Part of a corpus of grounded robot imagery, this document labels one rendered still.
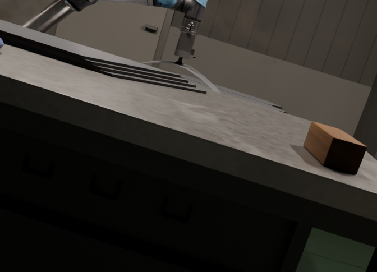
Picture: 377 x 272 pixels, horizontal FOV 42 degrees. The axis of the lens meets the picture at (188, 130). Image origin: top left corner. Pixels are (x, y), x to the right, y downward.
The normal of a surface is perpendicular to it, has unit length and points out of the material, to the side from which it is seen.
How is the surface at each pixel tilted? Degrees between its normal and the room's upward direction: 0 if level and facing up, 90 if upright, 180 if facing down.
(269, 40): 90
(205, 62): 90
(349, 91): 90
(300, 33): 90
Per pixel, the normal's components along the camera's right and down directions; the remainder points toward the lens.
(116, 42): -0.01, 0.22
